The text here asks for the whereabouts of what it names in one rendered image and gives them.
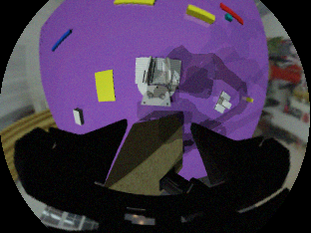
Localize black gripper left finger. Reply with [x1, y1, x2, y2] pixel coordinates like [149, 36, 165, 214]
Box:
[48, 117, 128, 184]

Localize small teal block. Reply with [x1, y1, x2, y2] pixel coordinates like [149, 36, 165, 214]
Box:
[224, 14, 232, 22]

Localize blue long thin bar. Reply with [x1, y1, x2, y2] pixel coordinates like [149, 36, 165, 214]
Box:
[52, 29, 72, 53]

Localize red flat bar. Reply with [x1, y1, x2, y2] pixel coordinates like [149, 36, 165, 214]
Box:
[219, 4, 243, 25]

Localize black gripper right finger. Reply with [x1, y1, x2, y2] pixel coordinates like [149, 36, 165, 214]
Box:
[190, 121, 263, 184]

